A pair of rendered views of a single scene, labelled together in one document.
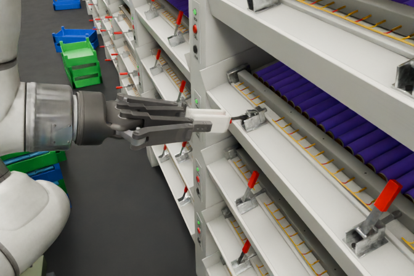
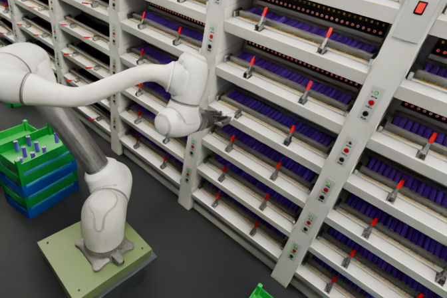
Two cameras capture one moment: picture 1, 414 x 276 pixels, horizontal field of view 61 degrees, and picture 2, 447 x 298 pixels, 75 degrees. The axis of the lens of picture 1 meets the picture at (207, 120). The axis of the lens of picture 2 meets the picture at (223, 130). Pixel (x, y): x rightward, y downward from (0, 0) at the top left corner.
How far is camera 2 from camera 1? 0.86 m
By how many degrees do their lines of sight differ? 31
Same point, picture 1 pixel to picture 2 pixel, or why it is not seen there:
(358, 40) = (283, 90)
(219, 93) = (215, 105)
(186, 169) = (171, 146)
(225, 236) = (208, 170)
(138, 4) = (122, 53)
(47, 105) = (203, 115)
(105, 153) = not seen: hidden behind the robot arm
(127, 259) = (136, 206)
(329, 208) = (275, 137)
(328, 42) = (276, 90)
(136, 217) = not seen: hidden behind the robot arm
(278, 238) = (246, 157)
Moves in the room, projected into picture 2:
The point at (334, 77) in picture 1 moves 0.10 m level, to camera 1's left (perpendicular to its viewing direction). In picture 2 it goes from (281, 100) to (261, 102)
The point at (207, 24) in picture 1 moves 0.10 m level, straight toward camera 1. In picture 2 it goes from (213, 78) to (223, 88)
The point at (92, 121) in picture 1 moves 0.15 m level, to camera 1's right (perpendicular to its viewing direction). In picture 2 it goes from (211, 120) to (243, 116)
